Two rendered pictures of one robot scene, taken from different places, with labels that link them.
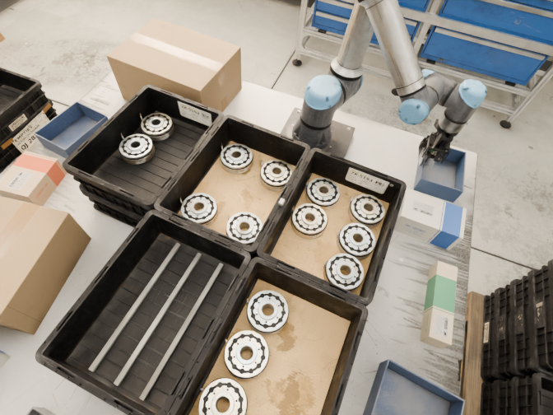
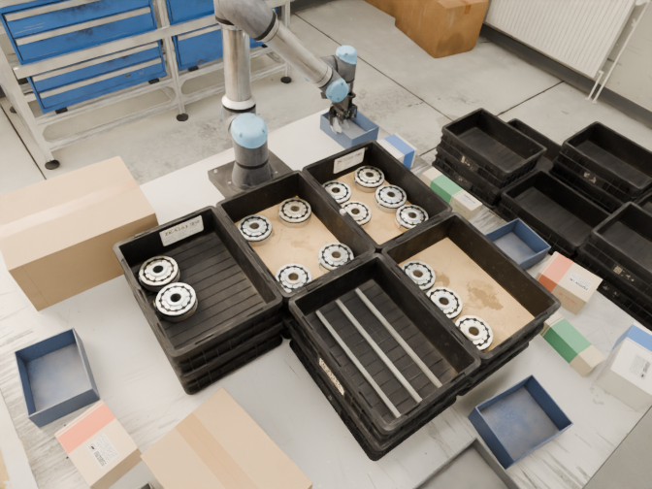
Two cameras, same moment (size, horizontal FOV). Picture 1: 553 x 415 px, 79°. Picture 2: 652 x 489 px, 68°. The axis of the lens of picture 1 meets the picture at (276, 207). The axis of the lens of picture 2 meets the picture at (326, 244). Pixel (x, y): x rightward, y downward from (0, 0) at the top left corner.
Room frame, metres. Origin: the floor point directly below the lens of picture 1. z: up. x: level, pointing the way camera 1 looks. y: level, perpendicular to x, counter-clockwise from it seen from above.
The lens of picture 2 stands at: (0.00, 0.85, 1.96)
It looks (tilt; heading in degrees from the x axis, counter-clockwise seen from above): 50 degrees down; 303
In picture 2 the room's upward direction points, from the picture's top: 5 degrees clockwise
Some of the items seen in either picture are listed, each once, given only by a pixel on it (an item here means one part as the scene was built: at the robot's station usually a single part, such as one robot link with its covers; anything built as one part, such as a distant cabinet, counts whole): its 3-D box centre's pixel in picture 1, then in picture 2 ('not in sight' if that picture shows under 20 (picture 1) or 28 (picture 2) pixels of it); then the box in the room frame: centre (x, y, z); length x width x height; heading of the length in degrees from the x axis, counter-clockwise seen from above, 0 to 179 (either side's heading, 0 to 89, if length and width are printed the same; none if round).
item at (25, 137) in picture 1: (35, 135); not in sight; (1.06, 1.21, 0.41); 0.31 x 0.02 x 0.16; 165
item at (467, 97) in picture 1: (464, 100); (344, 63); (0.86, -0.52, 1.05); 0.09 x 0.08 x 0.11; 58
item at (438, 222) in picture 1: (428, 219); (385, 158); (0.63, -0.51, 0.75); 0.20 x 0.12 x 0.09; 74
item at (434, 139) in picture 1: (439, 141); (343, 103); (0.85, -0.52, 0.89); 0.09 x 0.08 x 0.12; 166
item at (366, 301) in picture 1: (336, 217); (374, 190); (0.48, -0.16, 0.92); 0.40 x 0.30 x 0.02; 161
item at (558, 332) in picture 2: not in sight; (561, 335); (-0.19, -0.19, 0.73); 0.24 x 0.06 x 0.06; 158
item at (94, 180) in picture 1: (149, 140); (195, 274); (0.67, 0.40, 0.92); 0.40 x 0.30 x 0.02; 161
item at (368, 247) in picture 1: (357, 239); (390, 195); (0.46, -0.24, 0.86); 0.10 x 0.10 x 0.01
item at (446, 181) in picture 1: (439, 170); (348, 127); (0.86, -0.59, 0.74); 0.20 x 0.15 x 0.07; 166
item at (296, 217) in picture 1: (309, 218); (355, 212); (0.51, -0.10, 0.86); 0.10 x 0.10 x 0.01
